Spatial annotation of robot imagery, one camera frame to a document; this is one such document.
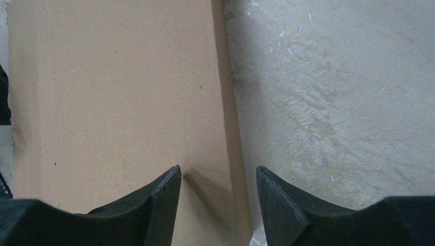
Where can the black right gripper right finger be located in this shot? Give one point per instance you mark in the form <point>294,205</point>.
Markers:
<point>292,216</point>

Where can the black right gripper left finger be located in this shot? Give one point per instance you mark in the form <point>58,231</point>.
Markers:
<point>143,217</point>

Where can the brown cardboard box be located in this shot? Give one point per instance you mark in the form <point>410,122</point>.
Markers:
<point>107,95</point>

